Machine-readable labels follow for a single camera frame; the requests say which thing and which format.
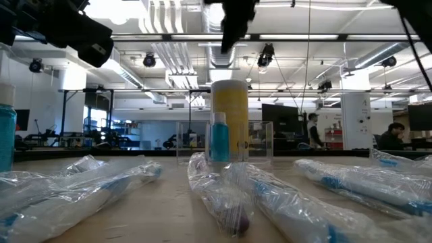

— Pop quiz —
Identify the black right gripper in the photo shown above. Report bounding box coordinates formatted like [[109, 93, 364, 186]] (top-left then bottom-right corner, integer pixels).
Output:
[[203, 0, 261, 54]]

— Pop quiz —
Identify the teal mouthwash bottle white cap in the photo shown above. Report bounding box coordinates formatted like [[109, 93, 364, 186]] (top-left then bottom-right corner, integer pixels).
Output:
[[0, 82, 18, 173], [209, 111, 231, 163]]

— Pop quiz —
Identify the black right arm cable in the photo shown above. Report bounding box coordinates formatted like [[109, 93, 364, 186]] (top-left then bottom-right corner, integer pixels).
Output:
[[399, 15, 432, 92]]

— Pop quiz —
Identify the clear acrylic organizer box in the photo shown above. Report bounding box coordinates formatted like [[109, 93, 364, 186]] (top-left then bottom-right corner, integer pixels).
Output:
[[175, 120, 274, 166]]

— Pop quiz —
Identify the black overhead light rail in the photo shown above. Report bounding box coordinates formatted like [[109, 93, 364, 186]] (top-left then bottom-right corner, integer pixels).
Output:
[[111, 32, 421, 43]]

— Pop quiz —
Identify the small red storage shelf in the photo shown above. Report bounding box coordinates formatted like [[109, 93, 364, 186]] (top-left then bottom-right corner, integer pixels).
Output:
[[324, 127, 344, 150]]

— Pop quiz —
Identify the purple toothbrush in clear wrapper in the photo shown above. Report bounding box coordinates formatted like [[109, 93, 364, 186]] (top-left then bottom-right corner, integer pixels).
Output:
[[187, 151, 254, 238]]

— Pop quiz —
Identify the blue toothbrush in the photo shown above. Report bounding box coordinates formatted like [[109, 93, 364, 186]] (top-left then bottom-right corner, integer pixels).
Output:
[[0, 154, 112, 217], [224, 161, 382, 243], [0, 158, 165, 243], [367, 147, 432, 176], [292, 158, 432, 219]]

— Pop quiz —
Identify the black aluminium table frame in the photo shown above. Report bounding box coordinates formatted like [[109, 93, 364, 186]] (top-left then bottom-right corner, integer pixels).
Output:
[[13, 148, 432, 159]]

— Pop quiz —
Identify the yellow wipes canister white lid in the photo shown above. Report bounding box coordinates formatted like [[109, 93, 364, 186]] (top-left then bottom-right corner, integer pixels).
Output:
[[209, 79, 250, 162]]

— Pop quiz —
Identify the black background workstation frame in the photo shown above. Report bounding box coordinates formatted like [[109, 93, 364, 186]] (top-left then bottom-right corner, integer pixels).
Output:
[[59, 88, 212, 149]]

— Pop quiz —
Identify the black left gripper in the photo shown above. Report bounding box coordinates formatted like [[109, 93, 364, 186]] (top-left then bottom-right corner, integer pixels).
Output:
[[0, 0, 115, 68]]

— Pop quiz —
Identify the black background monitor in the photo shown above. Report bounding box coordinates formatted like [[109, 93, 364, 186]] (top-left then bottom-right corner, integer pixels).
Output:
[[407, 103, 432, 132], [261, 103, 301, 134], [15, 109, 30, 132]]

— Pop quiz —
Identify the person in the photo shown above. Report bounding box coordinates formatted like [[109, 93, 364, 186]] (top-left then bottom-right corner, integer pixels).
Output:
[[306, 113, 325, 149], [377, 121, 406, 151]]

